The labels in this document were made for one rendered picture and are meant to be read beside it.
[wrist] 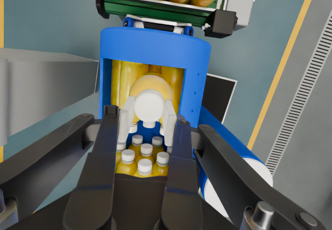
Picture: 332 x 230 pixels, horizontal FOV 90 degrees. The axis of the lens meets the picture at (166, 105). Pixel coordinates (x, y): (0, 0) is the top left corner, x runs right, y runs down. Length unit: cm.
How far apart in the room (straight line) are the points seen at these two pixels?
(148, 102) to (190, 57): 18
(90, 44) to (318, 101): 230
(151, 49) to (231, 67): 143
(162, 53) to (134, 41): 6
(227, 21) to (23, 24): 166
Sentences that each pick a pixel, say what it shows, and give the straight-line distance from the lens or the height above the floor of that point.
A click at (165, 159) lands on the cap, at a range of 52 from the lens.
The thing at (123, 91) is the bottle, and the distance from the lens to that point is 44.
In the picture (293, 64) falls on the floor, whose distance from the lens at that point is 205.
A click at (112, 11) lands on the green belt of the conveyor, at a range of 73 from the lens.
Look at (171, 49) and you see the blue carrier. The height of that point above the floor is 123.
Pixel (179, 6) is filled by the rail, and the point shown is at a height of 97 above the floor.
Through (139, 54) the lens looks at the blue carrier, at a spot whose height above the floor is 123.
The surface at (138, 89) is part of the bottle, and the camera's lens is 24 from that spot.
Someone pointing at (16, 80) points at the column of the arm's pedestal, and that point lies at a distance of 84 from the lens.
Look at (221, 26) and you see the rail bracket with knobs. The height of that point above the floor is 100.
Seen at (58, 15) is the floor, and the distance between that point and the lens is 180.
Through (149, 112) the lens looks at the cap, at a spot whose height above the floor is 137.
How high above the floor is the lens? 157
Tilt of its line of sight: 75 degrees down
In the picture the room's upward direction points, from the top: 167 degrees clockwise
